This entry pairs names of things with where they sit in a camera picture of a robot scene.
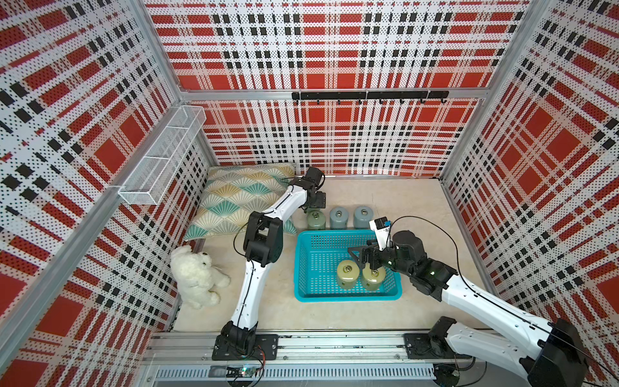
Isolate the green circuit board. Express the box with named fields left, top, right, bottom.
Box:
left=226, top=366, right=260, bottom=379

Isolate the white plush bear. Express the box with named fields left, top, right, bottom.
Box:
left=170, top=245, right=231, bottom=310

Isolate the geometric fan pattern pillow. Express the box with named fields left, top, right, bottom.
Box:
left=184, top=163, right=296, bottom=241

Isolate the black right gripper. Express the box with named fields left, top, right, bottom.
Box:
left=347, top=239, right=414, bottom=278

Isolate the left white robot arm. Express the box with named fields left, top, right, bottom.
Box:
left=216, top=167, right=326, bottom=358

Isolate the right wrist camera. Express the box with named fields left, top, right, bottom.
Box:
left=369, top=217, right=392, bottom=251

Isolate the blue-grey tea canister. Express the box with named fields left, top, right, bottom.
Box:
left=330, top=206, right=349, bottom=230
left=353, top=206, right=374, bottom=229

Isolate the dark green tea canister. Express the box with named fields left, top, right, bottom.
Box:
left=306, top=209, right=327, bottom=231

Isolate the teal plastic basket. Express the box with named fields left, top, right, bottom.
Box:
left=293, top=229, right=403, bottom=303

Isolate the yellow-green tea canister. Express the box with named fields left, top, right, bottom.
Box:
left=336, top=260, right=360, bottom=290
left=361, top=264, right=386, bottom=292

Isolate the white wire mesh shelf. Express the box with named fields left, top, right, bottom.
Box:
left=119, top=105, right=206, bottom=206

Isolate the black hook rail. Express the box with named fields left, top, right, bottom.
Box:
left=291, top=90, right=450, bottom=103

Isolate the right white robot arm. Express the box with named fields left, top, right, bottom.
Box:
left=348, top=229, right=588, bottom=386

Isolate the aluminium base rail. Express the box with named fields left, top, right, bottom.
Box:
left=137, top=330, right=486, bottom=386

